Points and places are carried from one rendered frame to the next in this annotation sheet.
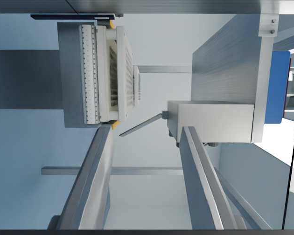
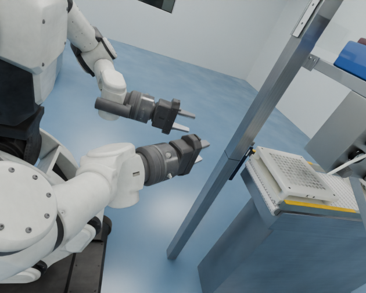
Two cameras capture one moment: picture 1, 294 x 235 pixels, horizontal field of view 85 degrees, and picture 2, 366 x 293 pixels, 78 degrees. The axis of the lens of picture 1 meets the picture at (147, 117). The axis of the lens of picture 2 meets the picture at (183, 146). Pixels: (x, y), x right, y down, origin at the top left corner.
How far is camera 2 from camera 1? 0.62 m
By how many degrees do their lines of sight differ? 78
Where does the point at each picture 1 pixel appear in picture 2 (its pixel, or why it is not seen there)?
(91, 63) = (256, 175)
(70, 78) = (255, 195)
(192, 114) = (316, 143)
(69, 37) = (246, 175)
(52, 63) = not seen: hidden behind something
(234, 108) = (340, 109)
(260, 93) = (347, 82)
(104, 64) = (260, 170)
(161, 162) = not seen: outside the picture
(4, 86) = (244, 237)
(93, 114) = (271, 203)
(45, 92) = (261, 224)
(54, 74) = not seen: hidden behind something
